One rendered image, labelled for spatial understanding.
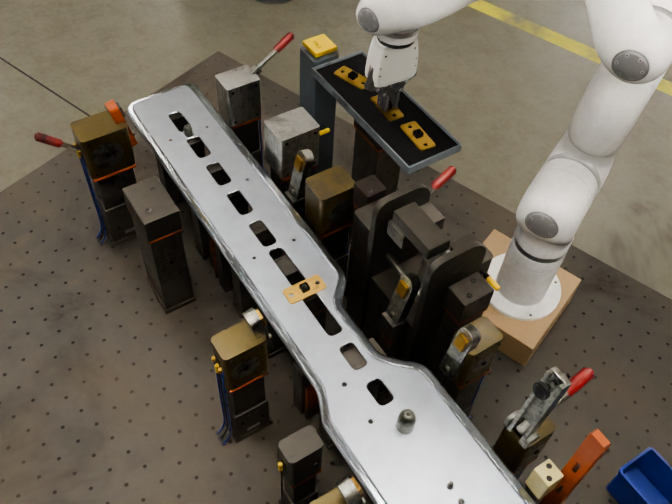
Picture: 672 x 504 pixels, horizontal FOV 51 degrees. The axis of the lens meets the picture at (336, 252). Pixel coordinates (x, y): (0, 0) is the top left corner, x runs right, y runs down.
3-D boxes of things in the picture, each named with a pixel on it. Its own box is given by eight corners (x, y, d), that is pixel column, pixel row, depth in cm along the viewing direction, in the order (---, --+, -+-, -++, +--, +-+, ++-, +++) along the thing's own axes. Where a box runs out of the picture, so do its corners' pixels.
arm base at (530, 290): (506, 242, 179) (525, 194, 164) (574, 283, 172) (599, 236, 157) (465, 290, 170) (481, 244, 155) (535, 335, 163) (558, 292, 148)
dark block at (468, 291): (416, 395, 161) (447, 286, 128) (440, 381, 164) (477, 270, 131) (430, 412, 159) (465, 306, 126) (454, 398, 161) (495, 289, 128)
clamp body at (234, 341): (211, 427, 154) (193, 343, 127) (259, 401, 159) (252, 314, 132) (225, 452, 151) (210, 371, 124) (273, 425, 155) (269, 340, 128)
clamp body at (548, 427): (464, 494, 148) (503, 418, 120) (499, 470, 151) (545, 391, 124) (484, 522, 144) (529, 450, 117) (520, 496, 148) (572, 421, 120)
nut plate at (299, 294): (291, 305, 139) (290, 301, 138) (281, 291, 141) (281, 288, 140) (327, 287, 142) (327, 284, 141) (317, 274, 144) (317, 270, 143)
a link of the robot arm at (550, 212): (577, 235, 157) (615, 160, 138) (543, 293, 148) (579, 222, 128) (527, 210, 161) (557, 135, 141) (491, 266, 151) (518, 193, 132)
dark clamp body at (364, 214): (342, 315, 174) (352, 210, 144) (381, 295, 179) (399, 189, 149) (358, 337, 171) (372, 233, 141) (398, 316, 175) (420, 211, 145)
